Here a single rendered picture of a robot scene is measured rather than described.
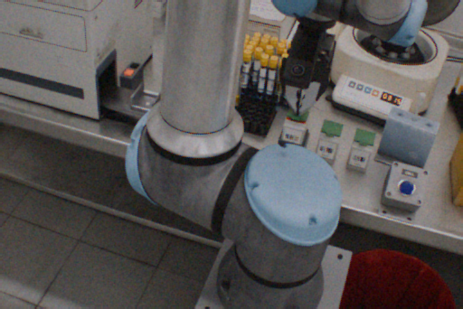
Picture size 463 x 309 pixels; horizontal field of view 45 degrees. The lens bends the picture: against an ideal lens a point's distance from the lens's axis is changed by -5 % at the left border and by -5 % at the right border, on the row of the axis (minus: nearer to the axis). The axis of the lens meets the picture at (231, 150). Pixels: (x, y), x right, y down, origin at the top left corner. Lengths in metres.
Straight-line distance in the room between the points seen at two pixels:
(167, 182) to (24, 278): 1.41
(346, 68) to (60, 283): 1.21
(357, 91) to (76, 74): 0.59
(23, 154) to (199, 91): 1.50
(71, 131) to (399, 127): 0.65
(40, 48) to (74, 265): 1.05
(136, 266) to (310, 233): 1.43
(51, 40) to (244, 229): 0.62
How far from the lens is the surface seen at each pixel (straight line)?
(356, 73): 1.30
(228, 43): 0.60
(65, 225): 2.19
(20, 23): 1.18
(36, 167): 2.03
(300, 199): 0.66
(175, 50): 0.61
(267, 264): 0.71
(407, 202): 1.06
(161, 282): 2.01
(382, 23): 0.80
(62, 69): 1.18
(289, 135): 1.13
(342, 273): 0.89
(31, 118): 1.26
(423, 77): 1.27
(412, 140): 1.17
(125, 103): 1.19
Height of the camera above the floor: 1.64
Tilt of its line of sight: 42 degrees down
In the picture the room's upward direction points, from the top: 6 degrees clockwise
